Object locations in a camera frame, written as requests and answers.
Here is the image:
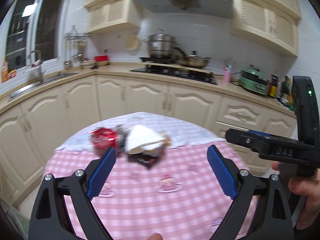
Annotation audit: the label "red cola can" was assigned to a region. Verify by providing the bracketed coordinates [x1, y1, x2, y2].
[88, 127, 119, 152]

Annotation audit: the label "dark snack wrapper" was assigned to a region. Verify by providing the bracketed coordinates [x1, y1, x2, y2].
[127, 153, 161, 170]

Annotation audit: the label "white paper cup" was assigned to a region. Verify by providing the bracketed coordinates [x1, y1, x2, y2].
[125, 125, 166, 157]

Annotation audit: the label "cream kitchen cabinets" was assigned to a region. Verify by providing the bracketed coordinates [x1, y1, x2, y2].
[1, 64, 296, 205]

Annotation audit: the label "kitchen window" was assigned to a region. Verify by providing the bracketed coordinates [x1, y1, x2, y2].
[4, 0, 64, 70]

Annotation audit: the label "person's right hand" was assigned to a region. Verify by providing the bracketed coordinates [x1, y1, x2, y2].
[288, 169, 320, 230]

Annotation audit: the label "green electric cooker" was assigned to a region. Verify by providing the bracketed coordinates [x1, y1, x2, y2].
[239, 64, 268, 96]

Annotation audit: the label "pink checkered tablecloth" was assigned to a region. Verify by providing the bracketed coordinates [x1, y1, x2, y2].
[44, 112, 247, 239]

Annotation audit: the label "steel wok pan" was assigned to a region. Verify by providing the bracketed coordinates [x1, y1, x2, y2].
[174, 47, 212, 69]

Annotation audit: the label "steel sink faucet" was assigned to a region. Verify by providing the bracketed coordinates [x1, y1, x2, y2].
[28, 49, 45, 83]

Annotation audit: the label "red container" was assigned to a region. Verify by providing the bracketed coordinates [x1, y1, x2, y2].
[94, 55, 109, 66]

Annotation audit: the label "steel stock pot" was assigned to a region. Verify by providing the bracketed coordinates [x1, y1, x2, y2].
[143, 28, 177, 59]

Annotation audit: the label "utensil hanging rack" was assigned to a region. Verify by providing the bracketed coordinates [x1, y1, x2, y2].
[64, 25, 93, 62]

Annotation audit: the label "range hood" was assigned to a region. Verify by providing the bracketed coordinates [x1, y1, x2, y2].
[133, 0, 233, 18]

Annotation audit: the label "cream upper wall cabinet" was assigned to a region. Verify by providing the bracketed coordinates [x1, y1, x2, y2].
[86, 0, 142, 34]

